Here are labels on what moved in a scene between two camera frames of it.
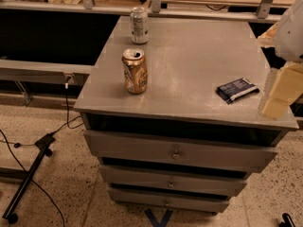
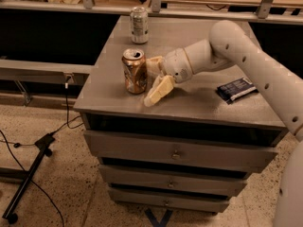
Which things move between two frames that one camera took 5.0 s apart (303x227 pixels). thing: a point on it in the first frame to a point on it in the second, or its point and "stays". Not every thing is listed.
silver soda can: (139, 26) stays
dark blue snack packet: (232, 90) stays
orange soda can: (135, 70) stays
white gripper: (291, 35) to (177, 64)
